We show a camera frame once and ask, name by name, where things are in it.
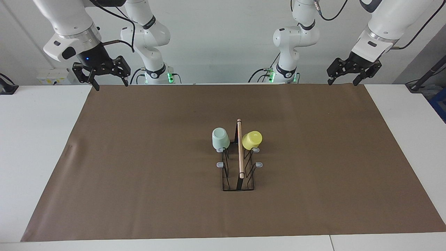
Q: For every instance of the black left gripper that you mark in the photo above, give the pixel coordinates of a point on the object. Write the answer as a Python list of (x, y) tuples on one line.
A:
[(360, 62)]

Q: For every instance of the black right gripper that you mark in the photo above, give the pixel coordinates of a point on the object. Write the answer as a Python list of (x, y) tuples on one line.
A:
[(95, 59)]

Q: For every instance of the yellow plastic cup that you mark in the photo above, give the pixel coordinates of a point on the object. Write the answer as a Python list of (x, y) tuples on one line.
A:
[(251, 140)]

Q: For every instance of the pale green plastic cup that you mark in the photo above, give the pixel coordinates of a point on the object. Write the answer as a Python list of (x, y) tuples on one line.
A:
[(221, 139)]

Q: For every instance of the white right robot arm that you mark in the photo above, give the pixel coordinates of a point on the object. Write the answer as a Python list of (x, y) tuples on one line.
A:
[(69, 21)]

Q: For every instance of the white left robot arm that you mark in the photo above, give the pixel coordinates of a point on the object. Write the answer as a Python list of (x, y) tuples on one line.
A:
[(383, 24)]

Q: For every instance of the blue crate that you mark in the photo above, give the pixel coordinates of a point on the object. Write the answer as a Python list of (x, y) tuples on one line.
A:
[(439, 104)]

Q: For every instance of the black table clamp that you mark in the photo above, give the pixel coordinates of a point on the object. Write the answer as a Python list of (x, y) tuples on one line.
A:
[(8, 89)]

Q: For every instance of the brown paper table mat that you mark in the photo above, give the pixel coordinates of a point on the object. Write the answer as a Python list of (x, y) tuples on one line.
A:
[(139, 195)]

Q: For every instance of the white wall socket box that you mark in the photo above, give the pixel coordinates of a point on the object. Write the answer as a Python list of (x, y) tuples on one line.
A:
[(52, 76)]

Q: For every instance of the black camera stand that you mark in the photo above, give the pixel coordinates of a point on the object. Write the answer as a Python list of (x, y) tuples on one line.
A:
[(428, 73)]

